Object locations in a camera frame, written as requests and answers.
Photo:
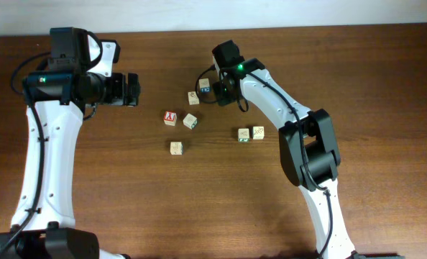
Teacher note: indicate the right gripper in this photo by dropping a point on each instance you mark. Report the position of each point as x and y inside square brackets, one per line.
[218, 91]

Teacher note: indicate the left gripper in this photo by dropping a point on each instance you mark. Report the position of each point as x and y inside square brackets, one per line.
[121, 98]

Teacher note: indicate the wooden block green A side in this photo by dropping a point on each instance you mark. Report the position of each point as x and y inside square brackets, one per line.
[243, 135]

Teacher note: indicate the plain wooden picture block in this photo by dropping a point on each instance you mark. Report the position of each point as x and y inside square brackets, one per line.
[258, 132]

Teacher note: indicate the wooden block yellow side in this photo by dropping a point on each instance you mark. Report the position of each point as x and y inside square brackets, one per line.
[176, 148]

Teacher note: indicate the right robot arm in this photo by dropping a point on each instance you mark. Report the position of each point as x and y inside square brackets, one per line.
[309, 153]

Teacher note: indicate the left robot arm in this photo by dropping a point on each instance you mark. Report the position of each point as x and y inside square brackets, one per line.
[65, 90]

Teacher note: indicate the blue-sided wooden block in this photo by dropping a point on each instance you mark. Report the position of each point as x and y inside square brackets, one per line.
[204, 85]

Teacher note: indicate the wooden block ice cream picture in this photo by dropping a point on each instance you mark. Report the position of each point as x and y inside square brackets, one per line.
[193, 98]

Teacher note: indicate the red Y block left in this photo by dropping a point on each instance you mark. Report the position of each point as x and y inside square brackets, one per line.
[170, 118]

